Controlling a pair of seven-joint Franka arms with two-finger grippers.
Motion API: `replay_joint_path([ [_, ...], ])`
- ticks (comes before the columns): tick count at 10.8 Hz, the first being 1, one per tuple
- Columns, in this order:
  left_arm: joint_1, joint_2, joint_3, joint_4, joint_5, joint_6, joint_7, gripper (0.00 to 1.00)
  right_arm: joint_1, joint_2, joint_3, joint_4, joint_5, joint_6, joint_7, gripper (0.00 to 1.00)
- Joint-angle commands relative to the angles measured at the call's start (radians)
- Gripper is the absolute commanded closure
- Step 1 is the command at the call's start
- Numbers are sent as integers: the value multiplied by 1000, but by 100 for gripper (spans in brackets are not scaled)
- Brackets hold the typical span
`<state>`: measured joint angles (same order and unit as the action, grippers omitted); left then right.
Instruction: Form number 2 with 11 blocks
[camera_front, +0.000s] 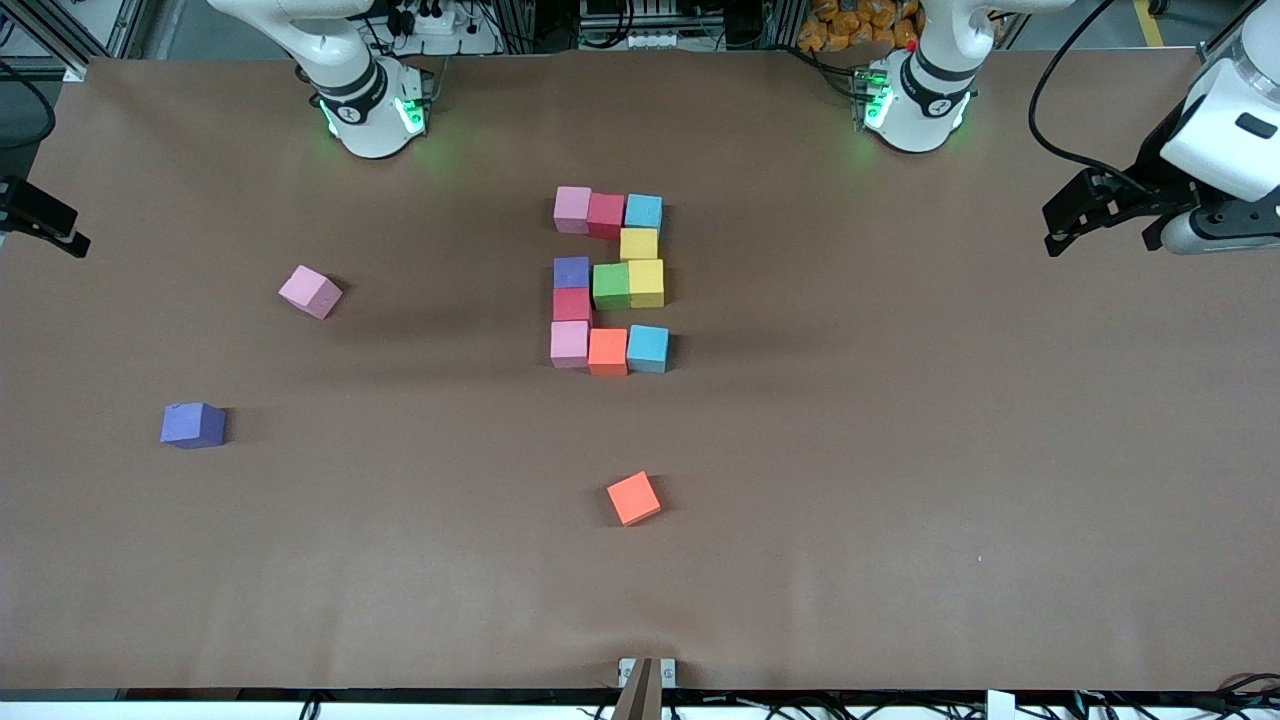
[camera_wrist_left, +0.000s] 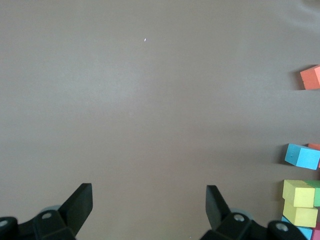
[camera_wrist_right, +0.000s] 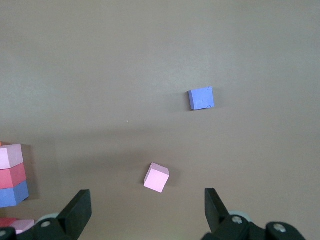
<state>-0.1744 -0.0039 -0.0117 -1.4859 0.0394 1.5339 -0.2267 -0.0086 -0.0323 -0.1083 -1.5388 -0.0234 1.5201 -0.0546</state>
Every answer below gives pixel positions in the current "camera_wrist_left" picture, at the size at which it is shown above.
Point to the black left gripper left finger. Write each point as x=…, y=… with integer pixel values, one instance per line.
x=62, y=222

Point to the green foam cube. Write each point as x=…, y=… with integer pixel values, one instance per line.
x=317, y=192

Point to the blue foam cube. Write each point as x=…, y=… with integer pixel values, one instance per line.
x=306, y=232
x=303, y=157

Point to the red foam cube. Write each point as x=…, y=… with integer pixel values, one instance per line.
x=317, y=232

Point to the brown paper table cover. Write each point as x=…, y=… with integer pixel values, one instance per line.
x=125, y=100

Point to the orange foam cube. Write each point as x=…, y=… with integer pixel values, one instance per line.
x=315, y=145
x=311, y=78

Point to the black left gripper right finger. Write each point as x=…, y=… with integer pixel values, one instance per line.
x=225, y=225

